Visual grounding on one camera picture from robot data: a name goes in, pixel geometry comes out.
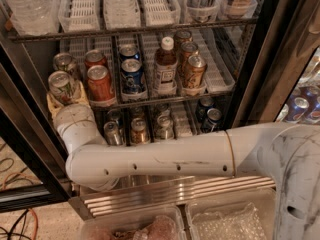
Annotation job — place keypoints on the white green 7up can front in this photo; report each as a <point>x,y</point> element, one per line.
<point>64,87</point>

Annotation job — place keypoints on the white green can bottom shelf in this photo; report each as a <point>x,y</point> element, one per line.
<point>164,128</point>

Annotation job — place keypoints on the steel fridge bottom grille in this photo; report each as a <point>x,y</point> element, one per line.
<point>135,192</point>

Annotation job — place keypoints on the blue pepsi can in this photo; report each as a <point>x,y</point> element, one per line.
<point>129,52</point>
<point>131,76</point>

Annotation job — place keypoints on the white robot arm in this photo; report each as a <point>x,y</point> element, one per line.
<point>287,153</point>

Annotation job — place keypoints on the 7up can rear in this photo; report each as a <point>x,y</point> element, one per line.
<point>66,62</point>

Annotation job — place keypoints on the blue can bottom rear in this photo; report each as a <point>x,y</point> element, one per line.
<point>203,105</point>

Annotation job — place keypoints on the bronze can middle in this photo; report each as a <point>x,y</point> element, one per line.
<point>186,49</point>

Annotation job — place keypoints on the bronze can front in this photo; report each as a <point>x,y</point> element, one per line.
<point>193,72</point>

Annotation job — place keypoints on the gold can bottom shelf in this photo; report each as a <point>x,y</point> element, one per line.
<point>139,133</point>

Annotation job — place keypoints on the silver can bottom shelf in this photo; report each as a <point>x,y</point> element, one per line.
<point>112,134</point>

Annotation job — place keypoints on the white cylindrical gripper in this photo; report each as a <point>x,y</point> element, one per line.
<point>71,114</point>

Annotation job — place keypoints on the blue Pepsi can front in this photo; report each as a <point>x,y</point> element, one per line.
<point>131,76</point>

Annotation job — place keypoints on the right clear plastic bin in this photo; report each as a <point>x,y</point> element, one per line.
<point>241,215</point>

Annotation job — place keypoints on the blue can bottom front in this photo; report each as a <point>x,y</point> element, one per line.
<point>211,120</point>

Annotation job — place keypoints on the brown tea bottle white cap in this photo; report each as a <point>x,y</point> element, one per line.
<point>165,65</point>

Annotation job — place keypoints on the blue Pepsi can rear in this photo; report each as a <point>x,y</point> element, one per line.
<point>129,52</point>

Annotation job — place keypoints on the large water bottle top shelf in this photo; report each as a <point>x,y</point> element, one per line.
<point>34,17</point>

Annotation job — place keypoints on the bronze can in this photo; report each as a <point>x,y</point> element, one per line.
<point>181,36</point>
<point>193,72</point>
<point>186,49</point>

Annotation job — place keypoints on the plaid can top shelf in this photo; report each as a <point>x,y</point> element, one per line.
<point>201,11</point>

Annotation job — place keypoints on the left clear plastic bin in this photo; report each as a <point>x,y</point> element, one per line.
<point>125,222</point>

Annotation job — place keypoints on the orange soda can front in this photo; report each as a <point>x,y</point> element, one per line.
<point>100,83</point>

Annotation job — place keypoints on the orange soda can rear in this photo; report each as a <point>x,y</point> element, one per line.
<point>94,57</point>

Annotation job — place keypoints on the orange soda can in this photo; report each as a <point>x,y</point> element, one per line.
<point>100,83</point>
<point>94,57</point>

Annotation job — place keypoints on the bronze can rear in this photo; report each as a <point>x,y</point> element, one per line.
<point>181,36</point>

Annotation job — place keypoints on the clear plastic bin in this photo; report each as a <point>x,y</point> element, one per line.
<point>125,222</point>
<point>241,215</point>

